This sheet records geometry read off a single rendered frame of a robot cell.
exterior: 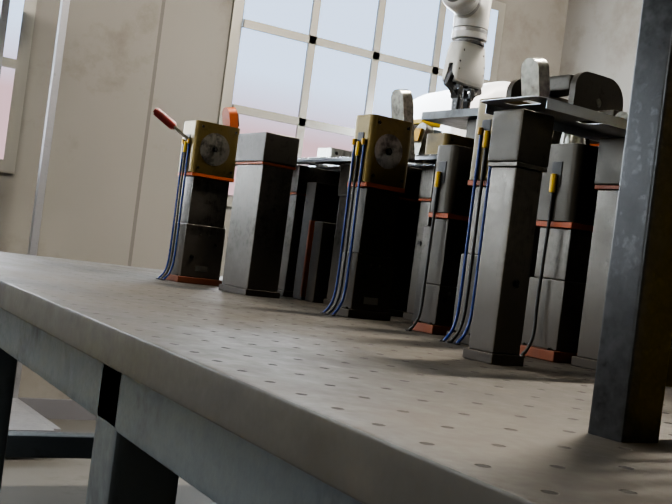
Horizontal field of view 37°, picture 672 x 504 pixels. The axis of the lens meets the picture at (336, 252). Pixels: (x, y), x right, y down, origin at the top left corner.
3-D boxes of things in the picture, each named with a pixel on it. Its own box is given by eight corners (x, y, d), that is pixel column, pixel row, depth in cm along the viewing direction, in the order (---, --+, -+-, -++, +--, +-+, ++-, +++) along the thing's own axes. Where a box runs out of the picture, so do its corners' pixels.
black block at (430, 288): (396, 331, 154) (420, 142, 154) (445, 335, 160) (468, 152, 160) (417, 335, 150) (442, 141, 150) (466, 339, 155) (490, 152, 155)
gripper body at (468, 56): (471, 45, 242) (466, 91, 242) (442, 35, 235) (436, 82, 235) (495, 43, 236) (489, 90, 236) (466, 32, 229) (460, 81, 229)
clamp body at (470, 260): (427, 341, 141) (459, 95, 141) (490, 346, 147) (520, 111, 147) (458, 348, 135) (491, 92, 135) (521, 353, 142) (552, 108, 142)
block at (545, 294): (497, 355, 131) (524, 140, 131) (560, 360, 137) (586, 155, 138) (537, 364, 125) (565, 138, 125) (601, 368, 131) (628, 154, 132)
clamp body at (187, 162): (150, 279, 225) (170, 119, 225) (205, 285, 233) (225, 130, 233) (165, 282, 218) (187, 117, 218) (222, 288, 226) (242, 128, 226)
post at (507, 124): (461, 357, 115) (493, 109, 116) (493, 359, 118) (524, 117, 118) (491, 364, 111) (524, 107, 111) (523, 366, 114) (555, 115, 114)
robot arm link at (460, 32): (470, 37, 242) (468, 49, 242) (445, 28, 236) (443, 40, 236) (496, 33, 235) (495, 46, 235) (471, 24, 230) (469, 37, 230)
